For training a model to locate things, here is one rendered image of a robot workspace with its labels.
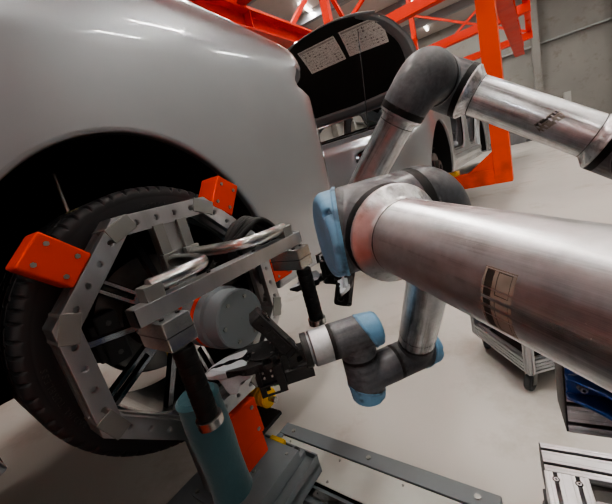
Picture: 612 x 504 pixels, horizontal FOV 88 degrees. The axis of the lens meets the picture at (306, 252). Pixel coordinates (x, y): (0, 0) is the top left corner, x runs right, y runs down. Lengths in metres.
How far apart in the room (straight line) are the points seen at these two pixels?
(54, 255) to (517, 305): 0.66
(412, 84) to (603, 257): 0.58
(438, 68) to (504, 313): 0.59
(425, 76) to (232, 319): 0.62
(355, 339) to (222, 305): 0.27
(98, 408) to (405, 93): 0.84
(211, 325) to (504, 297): 0.56
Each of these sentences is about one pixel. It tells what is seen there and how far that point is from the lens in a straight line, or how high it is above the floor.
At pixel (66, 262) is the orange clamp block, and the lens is 0.70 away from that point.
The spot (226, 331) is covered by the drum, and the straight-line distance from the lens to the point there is 0.68.
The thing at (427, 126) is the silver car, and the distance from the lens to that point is 3.30.
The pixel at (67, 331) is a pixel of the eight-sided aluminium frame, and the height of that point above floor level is 0.95.
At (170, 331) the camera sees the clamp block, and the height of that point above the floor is 0.93.
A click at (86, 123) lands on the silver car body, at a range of 0.88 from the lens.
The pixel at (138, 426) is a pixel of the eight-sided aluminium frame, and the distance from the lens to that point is 0.80.
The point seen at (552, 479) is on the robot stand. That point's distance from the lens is 1.16.
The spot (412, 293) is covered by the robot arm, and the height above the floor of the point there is 0.86.
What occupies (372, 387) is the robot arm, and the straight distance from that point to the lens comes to 0.72.
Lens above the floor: 1.10
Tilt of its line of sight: 13 degrees down
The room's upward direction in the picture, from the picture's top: 15 degrees counter-clockwise
